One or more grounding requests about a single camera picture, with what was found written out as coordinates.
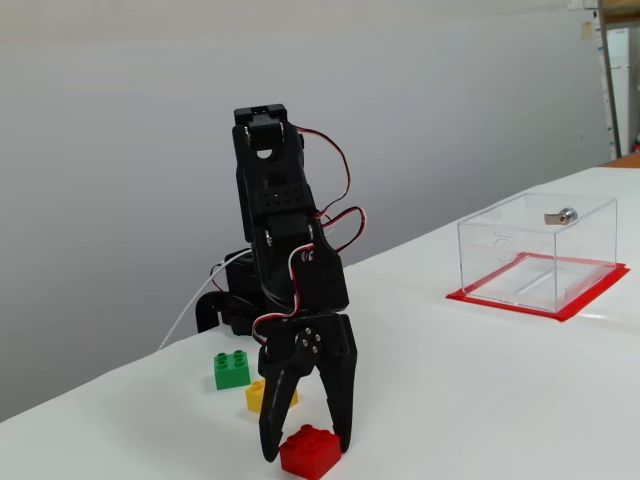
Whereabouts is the red tape frame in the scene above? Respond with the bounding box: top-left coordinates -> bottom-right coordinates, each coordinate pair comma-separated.
445,252 -> 631,324

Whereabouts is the white refrigerator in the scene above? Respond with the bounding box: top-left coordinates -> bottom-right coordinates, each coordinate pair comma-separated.
605,27 -> 632,157

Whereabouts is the white cable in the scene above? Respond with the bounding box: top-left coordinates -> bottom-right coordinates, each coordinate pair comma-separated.
158,249 -> 251,351

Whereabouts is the metal box lock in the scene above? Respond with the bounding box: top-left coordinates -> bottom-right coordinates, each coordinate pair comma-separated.
543,207 -> 579,227

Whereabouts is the black table clamp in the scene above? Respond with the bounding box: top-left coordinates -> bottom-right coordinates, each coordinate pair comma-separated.
194,292 -> 227,335

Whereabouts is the wooden table surface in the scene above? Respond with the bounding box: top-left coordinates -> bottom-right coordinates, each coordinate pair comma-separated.
599,153 -> 640,169

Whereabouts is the long servo wire on forearm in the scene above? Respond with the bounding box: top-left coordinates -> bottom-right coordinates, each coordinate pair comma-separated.
294,127 -> 351,221

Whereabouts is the green lego brick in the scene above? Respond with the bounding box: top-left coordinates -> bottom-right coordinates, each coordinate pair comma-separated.
213,349 -> 253,392

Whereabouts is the yellow lego brick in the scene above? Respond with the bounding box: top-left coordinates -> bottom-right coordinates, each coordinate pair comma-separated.
244,378 -> 300,414

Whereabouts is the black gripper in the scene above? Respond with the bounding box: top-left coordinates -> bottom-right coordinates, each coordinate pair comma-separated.
258,312 -> 359,464

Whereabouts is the red lego brick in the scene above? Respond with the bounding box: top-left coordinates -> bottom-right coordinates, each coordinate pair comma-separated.
278,423 -> 343,477

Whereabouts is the metal shelf post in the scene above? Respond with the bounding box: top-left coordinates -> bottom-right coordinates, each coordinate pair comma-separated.
597,0 -> 624,161

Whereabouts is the servo wire loop at wrist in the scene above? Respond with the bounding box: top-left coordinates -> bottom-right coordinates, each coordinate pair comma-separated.
319,206 -> 370,256

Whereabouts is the transparent plastic box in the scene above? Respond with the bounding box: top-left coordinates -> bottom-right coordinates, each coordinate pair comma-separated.
457,192 -> 619,315

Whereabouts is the servo wire at gripper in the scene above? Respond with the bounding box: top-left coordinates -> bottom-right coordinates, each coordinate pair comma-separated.
251,244 -> 317,346

